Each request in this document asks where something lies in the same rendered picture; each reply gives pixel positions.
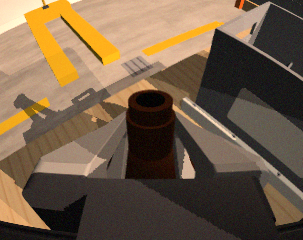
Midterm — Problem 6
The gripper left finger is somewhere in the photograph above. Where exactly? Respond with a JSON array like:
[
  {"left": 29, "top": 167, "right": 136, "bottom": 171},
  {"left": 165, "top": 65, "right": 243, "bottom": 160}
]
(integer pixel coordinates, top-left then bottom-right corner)
[{"left": 31, "top": 111, "right": 128, "bottom": 179}]

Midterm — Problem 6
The black crate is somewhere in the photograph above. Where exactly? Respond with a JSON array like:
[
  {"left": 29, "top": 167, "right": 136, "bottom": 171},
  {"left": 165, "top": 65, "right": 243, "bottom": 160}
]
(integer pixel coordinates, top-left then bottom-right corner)
[{"left": 195, "top": 1, "right": 303, "bottom": 192}]

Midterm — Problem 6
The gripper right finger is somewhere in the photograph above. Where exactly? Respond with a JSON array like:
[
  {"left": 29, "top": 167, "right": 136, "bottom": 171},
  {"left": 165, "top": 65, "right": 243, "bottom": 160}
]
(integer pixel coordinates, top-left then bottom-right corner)
[{"left": 173, "top": 111, "right": 270, "bottom": 189}]

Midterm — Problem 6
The orange-brown bottle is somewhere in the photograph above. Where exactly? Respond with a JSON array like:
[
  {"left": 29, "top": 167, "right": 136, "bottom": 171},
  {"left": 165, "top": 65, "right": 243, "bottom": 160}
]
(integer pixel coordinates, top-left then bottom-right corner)
[{"left": 125, "top": 90, "right": 176, "bottom": 179}]

